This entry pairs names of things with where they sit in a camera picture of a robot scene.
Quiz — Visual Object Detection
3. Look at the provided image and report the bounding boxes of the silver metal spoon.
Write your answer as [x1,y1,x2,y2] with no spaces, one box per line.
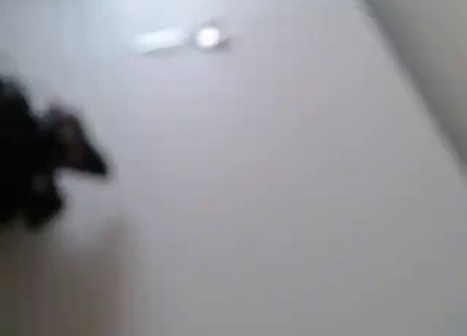
[133,20,231,56]

